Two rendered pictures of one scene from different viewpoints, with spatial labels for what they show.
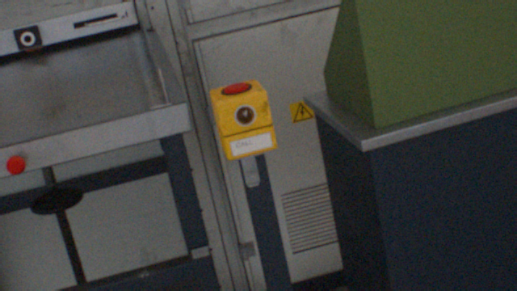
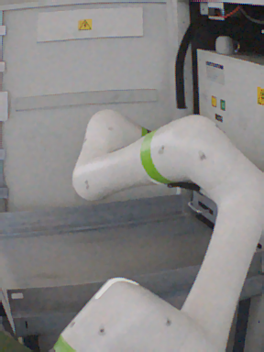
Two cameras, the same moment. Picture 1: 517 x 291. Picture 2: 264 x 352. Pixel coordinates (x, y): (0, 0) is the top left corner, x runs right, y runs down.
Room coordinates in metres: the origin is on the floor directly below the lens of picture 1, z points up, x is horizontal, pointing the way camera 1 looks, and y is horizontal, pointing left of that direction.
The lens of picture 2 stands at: (1.48, -1.22, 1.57)
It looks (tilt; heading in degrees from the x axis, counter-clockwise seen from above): 16 degrees down; 78
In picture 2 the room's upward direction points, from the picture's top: 1 degrees counter-clockwise
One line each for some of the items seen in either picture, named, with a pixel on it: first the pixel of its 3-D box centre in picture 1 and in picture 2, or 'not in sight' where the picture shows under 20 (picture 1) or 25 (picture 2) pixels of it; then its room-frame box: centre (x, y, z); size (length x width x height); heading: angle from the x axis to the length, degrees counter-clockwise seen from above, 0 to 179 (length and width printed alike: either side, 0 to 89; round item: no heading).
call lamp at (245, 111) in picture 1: (245, 116); not in sight; (1.25, 0.01, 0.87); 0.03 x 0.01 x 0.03; 97
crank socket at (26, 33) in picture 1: (27, 37); not in sight; (2.13, 0.50, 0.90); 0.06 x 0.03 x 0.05; 97
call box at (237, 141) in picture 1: (242, 119); not in sight; (1.30, 0.02, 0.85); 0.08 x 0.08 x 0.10; 7
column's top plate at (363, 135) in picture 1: (433, 92); not in sight; (1.56, -0.34, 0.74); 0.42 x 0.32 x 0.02; 101
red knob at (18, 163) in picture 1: (16, 163); not in sight; (1.42, 0.41, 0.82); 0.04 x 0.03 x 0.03; 7
